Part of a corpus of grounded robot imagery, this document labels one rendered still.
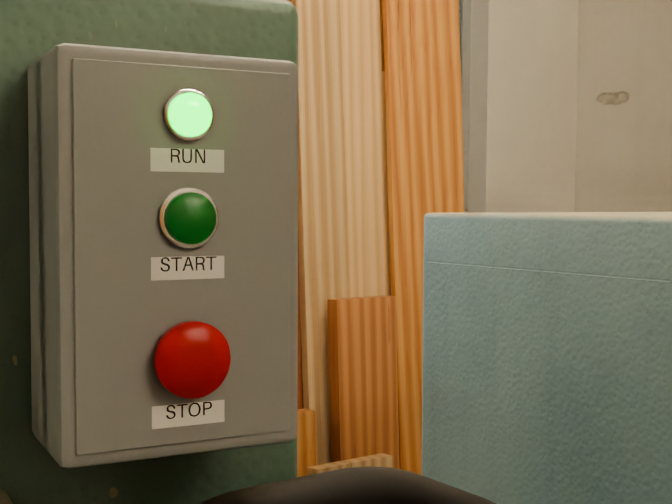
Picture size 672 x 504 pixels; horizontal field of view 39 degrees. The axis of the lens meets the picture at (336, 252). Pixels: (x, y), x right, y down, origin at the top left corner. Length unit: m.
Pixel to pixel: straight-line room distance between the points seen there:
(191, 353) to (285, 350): 0.05
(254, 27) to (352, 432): 1.64
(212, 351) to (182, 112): 0.09
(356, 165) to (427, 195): 0.19
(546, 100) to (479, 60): 0.25
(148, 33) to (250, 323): 0.14
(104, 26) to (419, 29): 1.87
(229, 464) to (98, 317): 0.13
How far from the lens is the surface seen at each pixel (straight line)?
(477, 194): 2.59
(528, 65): 2.70
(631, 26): 2.75
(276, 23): 0.47
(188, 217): 0.37
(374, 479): 0.46
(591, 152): 2.79
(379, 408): 2.08
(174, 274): 0.38
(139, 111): 0.38
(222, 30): 0.46
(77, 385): 0.37
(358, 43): 2.21
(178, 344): 0.37
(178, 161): 0.38
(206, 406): 0.39
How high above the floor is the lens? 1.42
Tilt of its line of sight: 3 degrees down
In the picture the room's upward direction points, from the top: straight up
